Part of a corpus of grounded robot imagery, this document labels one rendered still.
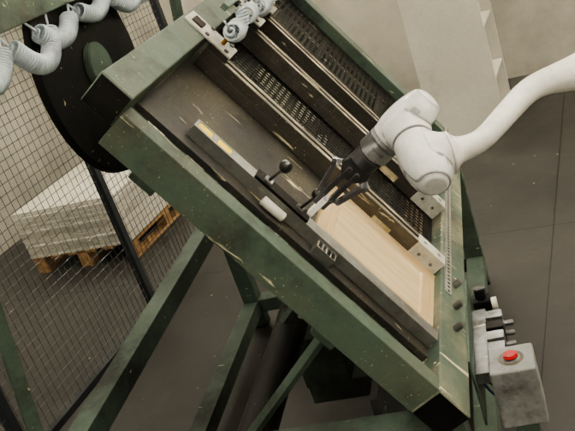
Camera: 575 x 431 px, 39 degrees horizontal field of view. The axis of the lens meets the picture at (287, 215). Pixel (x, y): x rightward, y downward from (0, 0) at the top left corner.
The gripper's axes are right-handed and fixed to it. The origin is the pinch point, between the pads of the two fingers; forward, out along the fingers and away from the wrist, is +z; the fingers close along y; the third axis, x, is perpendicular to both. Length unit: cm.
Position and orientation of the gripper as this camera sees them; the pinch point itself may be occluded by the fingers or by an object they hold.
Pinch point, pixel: (317, 205)
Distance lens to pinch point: 216.0
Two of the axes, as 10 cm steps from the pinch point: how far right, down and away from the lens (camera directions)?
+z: -6.5, 6.3, 4.3
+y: 7.4, 6.5, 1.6
